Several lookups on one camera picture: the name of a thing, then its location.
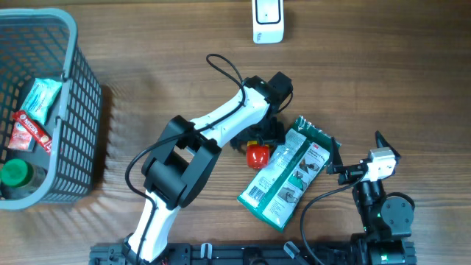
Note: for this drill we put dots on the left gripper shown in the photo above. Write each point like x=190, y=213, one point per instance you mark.
x=277, y=136

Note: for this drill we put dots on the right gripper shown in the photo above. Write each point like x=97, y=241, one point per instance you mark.
x=335, y=166

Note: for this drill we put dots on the red chili sauce bottle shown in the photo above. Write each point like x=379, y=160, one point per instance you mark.
x=257, y=155

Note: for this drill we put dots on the green white glove package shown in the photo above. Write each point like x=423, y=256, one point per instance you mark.
x=274, y=192

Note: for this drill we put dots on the red coffee stick sachet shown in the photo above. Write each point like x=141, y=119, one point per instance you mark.
x=40, y=135

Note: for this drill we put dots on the red white tissue pack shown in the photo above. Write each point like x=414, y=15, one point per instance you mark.
x=21, y=140

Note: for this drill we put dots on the green lid jar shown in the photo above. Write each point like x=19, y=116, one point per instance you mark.
x=21, y=178

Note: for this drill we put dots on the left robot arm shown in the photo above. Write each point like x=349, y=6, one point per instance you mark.
x=179, y=164

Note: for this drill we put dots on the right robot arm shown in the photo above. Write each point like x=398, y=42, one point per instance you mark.
x=387, y=218

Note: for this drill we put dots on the white barcode scanner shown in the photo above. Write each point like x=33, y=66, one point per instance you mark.
x=267, y=21

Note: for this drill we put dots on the teal wet wipes pack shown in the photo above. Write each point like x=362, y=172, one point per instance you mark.
x=40, y=98

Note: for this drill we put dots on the grey plastic mesh basket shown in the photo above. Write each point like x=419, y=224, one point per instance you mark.
x=43, y=43

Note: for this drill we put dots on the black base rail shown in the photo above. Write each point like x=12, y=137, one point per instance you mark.
x=332, y=252

